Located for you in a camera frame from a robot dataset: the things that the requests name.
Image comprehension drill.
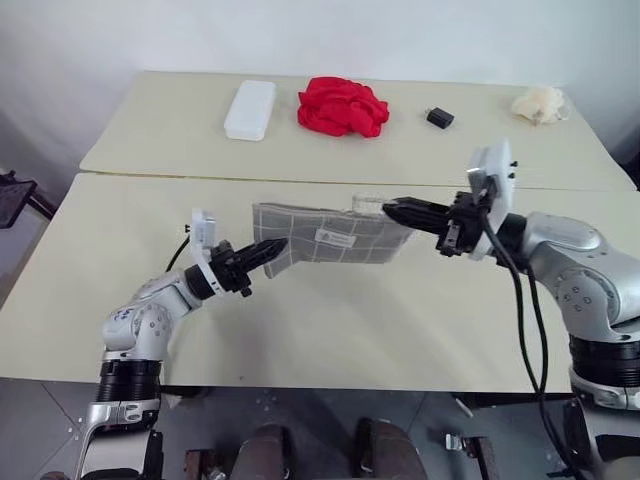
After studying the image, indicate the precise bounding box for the crumpled red cloth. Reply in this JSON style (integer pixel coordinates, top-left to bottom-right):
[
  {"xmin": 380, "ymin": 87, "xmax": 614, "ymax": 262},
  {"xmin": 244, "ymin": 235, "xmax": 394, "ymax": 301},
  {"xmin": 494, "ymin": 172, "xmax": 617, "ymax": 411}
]
[{"xmin": 296, "ymin": 75, "xmax": 391, "ymax": 140}]

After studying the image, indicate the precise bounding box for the white plastic box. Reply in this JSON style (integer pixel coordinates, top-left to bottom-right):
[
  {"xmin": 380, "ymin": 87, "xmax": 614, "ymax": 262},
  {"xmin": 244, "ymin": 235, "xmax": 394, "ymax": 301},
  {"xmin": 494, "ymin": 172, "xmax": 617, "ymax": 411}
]
[{"xmin": 223, "ymin": 79, "xmax": 278, "ymax": 142}]

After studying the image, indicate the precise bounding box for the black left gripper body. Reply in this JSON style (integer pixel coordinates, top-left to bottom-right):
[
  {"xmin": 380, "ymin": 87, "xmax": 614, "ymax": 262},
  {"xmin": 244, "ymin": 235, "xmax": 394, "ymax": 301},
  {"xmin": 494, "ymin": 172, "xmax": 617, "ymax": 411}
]
[{"xmin": 209, "ymin": 240, "xmax": 256, "ymax": 300}]

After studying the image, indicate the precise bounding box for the small black adapter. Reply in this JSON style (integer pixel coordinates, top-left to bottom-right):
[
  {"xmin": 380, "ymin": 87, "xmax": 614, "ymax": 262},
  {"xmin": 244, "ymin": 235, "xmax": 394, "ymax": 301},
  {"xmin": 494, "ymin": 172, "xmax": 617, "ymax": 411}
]
[{"xmin": 425, "ymin": 105, "xmax": 457, "ymax": 129}]

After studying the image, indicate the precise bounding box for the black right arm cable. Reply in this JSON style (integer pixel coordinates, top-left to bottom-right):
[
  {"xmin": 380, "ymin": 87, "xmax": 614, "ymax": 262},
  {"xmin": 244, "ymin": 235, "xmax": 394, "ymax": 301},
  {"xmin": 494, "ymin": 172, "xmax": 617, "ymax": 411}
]
[{"xmin": 478, "ymin": 192, "xmax": 582, "ymax": 480}]

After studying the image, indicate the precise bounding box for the grey plaid pouch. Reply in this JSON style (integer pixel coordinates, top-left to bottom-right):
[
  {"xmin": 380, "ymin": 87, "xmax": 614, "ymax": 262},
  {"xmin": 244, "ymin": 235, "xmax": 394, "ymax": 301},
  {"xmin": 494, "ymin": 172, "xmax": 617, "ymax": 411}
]
[{"xmin": 249, "ymin": 200, "xmax": 416, "ymax": 281}]

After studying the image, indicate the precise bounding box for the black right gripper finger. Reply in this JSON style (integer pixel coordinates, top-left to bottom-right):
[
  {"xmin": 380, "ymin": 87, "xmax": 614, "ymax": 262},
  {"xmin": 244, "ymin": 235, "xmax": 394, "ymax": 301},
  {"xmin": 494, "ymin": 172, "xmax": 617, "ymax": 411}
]
[
  {"xmin": 386, "ymin": 210, "xmax": 451, "ymax": 236},
  {"xmin": 381, "ymin": 196, "xmax": 454, "ymax": 219}
]

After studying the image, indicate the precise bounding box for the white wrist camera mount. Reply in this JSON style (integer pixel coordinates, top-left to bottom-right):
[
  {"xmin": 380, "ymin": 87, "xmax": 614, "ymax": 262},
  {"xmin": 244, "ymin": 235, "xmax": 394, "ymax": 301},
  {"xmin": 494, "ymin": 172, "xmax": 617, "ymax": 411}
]
[
  {"xmin": 466, "ymin": 138, "xmax": 517, "ymax": 262},
  {"xmin": 188, "ymin": 208, "xmax": 224, "ymax": 301}
]

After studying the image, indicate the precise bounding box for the cream mesh bath sponge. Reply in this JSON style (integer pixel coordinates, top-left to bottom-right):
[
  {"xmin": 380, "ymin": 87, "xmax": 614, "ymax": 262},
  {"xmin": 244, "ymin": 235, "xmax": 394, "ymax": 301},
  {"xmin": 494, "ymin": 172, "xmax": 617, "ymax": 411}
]
[{"xmin": 510, "ymin": 85, "xmax": 573, "ymax": 126}]

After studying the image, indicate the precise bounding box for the dark rounded shape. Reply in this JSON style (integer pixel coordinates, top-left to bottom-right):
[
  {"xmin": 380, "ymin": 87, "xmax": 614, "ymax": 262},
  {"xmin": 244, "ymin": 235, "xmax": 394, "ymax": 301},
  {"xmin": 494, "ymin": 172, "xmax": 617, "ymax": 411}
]
[
  {"xmin": 236, "ymin": 423, "xmax": 302, "ymax": 480},
  {"xmin": 351, "ymin": 416, "xmax": 417, "ymax": 480}
]

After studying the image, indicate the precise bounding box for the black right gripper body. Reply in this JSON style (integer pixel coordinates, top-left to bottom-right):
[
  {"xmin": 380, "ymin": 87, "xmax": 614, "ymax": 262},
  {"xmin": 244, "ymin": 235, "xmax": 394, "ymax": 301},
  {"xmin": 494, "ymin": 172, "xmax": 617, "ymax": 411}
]
[{"xmin": 435, "ymin": 189, "xmax": 494, "ymax": 259}]

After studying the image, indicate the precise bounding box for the clear plastic marker case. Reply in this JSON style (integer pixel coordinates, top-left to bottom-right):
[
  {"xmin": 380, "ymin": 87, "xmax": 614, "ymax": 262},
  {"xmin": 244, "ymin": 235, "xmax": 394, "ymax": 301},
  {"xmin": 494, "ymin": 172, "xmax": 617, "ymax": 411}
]
[{"xmin": 350, "ymin": 192, "xmax": 389, "ymax": 218}]

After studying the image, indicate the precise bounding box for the black chair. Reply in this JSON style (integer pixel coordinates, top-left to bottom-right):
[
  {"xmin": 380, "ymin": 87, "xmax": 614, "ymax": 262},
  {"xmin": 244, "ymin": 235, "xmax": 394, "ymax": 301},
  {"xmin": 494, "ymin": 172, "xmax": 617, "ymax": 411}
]
[{"xmin": 0, "ymin": 169, "xmax": 57, "ymax": 232}]

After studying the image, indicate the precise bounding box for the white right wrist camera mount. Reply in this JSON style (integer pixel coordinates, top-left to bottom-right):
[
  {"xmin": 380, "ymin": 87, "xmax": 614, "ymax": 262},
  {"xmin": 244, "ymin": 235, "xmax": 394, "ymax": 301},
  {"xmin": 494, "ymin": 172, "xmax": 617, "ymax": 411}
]
[{"xmin": 466, "ymin": 138, "xmax": 517, "ymax": 262}]

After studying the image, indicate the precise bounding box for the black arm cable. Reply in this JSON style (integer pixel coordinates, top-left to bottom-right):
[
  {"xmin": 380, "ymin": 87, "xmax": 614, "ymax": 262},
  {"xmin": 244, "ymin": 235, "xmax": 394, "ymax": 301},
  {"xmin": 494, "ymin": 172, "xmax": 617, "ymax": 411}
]
[
  {"xmin": 478, "ymin": 192, "xmax": 582, "ymax": 480},
  {"xmin": 166, "ymin": 243, "xmax": 195, "ymax": 275}
]

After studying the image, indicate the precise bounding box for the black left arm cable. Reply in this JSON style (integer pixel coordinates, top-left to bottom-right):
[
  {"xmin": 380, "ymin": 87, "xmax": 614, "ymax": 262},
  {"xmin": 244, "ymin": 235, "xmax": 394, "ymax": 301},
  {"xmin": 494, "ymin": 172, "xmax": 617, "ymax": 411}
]
[{"xmin": 166, "ymin": 243, "xmax": 195, "ymax": 275}]

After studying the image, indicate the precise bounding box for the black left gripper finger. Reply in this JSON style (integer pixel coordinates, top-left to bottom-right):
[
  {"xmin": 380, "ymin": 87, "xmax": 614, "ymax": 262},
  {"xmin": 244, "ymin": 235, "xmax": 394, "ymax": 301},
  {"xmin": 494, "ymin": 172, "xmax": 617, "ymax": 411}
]
[
  {"xmin": 236, "ymin": 237, "xmax": 290, "ymax": 264},
  {"xmin": 244, "ymin": 247, "xmax": 287, "ymax": 276}
]

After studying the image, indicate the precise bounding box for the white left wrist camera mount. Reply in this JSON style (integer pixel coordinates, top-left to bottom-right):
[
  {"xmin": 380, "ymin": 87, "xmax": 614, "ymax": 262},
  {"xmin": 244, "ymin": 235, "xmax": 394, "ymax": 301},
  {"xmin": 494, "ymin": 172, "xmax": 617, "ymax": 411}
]
[{"xmin": 188, "ymin": 208, "xmax": 224, "ymax": 301}]

